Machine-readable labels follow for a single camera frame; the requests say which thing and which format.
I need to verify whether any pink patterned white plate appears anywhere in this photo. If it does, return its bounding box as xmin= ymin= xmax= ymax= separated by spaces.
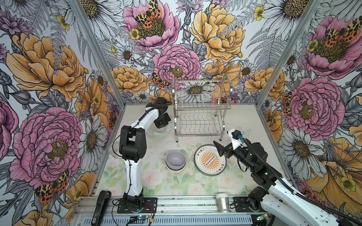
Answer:
xmin=194 ymin=145 xmax=227 ymax=172

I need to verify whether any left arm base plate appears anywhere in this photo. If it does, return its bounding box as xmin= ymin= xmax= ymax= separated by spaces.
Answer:
xmin=117 ymin=197 xmax=158 ymax=214

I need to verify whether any aluminium front rail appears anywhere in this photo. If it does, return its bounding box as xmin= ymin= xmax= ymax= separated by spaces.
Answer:
xmin=74 ymin=195 xmax=314 ymax=217

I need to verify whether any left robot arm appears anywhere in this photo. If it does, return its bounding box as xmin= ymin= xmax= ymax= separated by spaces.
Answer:
xmin=119 ymin=97 xmax=172 ymax=211

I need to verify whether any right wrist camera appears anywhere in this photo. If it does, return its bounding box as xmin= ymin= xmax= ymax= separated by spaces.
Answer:
xmin=227 ymin=129 xmax=247 ymax=151

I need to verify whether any green rimmed white plate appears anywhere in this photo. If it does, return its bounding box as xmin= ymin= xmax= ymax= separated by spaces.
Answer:
xmin=198 ymin=169 xmax=224 ymax=177

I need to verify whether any green circuit board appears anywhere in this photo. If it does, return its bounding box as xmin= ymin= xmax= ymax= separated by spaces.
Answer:
xmin=130 ymin=215 xmax=154 ymax=221

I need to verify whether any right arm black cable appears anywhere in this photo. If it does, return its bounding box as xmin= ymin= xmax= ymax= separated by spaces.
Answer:
xmin=239 ymin=135 xmax=362 ymax=225

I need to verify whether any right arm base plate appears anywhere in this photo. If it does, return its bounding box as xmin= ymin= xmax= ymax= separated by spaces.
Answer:
xmin=230 ymin=197 xmax=262 ymax=212

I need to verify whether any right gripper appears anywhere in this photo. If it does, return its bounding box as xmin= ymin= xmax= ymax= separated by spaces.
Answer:
xmin=213 ymin=141 xmax=256 ymax=171

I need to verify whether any chrome two-tier dish rack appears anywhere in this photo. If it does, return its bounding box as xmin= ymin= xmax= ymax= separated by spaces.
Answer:
xmin=172 ymin=74 xmax=234 ymax=142

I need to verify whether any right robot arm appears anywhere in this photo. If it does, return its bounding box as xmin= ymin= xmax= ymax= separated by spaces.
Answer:
xmin=214 ymin=139 xmax=342 ymax=226

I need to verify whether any white cylinder on rail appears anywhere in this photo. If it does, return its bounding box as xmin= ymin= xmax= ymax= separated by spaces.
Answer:
xmin=216 ymin=193 xmax=230 ymax=212

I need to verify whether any lavender bowl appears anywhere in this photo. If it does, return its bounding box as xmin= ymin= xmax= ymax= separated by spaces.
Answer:
xmin=166 ymin=151 xmax=186 ymax=172

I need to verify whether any black handheld device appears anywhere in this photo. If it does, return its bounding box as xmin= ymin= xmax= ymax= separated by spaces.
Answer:
xmin=91 ymin=190 xmax=112 ymax=226

